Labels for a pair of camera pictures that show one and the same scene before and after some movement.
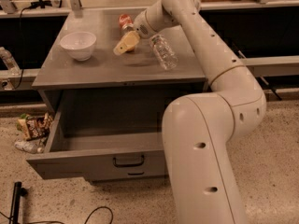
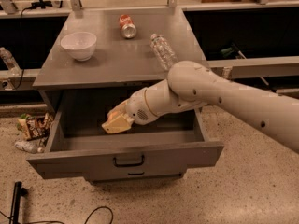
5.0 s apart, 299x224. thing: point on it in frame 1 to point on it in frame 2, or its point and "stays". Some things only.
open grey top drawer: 103,145 stays
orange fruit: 130,50 to 113,114
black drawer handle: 128,164 stays
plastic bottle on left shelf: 9,62 stays
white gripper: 142,24 to 136,108
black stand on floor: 19,191 stays
